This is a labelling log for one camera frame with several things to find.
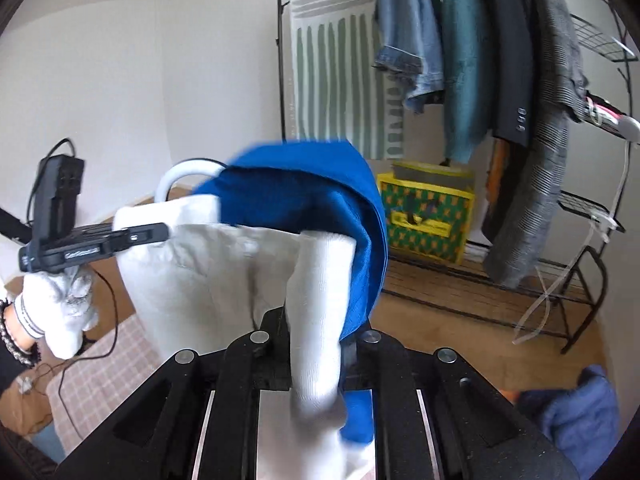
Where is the white blue KEBER jacket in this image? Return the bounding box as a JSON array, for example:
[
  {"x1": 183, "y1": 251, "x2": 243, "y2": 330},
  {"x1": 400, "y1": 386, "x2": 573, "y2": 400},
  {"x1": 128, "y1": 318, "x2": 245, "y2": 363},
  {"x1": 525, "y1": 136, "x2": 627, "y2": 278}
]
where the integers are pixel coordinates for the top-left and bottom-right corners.
[{"x1": 114, "y1": 141, "x2": 388, "y2": 479}]

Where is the black metal clothes rack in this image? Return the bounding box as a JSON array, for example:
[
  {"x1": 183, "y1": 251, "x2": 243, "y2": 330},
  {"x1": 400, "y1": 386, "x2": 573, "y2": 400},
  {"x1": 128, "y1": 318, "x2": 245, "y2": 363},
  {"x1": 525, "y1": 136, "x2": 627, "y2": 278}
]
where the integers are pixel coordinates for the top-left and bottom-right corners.
[{"x1": 276, "y1": 0, "x2": 639, "y2": 356}]

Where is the left white gloved hand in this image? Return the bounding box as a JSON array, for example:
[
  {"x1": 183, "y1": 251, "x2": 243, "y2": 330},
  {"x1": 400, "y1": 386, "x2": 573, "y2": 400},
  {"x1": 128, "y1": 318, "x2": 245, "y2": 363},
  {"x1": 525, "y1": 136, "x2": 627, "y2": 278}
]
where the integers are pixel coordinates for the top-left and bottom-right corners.
[{"x1": 3, "y1": 266, "x2": 99, "y2": 360}]

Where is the yellow green crate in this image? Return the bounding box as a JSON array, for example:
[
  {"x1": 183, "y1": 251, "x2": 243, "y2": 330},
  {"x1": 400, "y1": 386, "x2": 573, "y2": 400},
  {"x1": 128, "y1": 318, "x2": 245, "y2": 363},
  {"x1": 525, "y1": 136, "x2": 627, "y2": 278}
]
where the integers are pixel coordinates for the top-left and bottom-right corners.
[{"x1": 376, "y1": 162, "x2": 475, "y2": 264}]

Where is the folded navy puffer jacket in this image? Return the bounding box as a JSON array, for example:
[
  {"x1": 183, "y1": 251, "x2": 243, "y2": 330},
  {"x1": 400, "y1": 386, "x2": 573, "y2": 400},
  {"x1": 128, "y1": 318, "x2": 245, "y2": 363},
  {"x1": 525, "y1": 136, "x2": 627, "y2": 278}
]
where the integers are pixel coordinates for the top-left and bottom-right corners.
[{"x1": 515, "y1": 364, "x2": 620, "y2": 479}]

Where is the green striped white cloth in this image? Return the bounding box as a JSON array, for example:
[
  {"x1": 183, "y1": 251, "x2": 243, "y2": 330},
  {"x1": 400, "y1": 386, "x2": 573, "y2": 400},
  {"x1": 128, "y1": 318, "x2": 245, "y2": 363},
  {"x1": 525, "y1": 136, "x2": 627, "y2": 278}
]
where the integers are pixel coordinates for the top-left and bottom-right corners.
[{"x1": 288, "y1": 0, "x2": 404, "y2": 160}]

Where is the teal green shirt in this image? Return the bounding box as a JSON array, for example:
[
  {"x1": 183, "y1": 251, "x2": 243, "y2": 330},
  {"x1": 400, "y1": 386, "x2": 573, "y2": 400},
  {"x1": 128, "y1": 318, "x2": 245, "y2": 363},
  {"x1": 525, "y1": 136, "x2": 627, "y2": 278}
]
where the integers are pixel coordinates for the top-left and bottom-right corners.
[{"x1": 442, "y1": 0, "x2": 491, "y2": 164}]

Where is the grey plaid coat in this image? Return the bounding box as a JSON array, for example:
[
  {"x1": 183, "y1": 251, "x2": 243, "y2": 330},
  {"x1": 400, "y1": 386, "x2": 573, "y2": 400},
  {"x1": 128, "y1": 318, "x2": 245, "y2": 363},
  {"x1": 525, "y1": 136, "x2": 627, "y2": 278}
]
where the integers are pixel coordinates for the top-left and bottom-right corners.
[{"x1": 482, "y1": 0, "x2": 586, "y2": 288}]

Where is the white garment steamer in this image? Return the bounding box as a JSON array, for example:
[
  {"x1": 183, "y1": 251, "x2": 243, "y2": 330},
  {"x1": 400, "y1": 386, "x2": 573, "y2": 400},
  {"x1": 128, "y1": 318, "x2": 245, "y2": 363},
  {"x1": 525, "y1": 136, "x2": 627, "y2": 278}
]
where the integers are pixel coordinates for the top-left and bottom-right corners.
[{"x1": 585, "y1": 96, "x2": 640, "y2": 144}]

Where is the blue denim jacket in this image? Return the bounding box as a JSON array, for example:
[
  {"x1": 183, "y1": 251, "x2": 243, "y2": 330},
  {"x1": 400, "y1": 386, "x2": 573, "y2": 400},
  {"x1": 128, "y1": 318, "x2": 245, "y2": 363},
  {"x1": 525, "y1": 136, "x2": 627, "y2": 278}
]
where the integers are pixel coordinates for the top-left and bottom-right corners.
[{"x1": 374, "y1": 0, "x2": 445, "y2": 114}]

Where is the black blazer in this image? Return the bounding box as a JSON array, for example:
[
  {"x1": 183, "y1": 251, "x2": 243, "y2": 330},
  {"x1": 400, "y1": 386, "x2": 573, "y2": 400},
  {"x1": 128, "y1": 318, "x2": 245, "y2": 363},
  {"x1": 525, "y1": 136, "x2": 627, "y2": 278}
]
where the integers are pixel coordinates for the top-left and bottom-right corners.
[{"x1": 483, "y1": 0, "x2": 533, "y2": 146}]

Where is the white ring light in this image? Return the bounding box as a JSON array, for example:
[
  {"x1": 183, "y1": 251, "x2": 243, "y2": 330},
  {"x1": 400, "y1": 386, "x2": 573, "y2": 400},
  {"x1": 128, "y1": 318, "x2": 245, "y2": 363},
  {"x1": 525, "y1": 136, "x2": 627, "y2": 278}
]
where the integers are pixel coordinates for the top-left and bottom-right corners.
[{"x1": 153, "y1": 157, "x2": 227, "y2": 203}]

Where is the white power cable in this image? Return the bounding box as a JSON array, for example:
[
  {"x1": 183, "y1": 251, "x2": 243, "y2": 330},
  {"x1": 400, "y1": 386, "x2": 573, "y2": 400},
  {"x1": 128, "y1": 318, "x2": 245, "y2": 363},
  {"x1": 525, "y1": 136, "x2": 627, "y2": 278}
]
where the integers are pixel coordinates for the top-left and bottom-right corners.
[{"x1": 512, "y1": 123, "x2": 634, "y2": 346}]

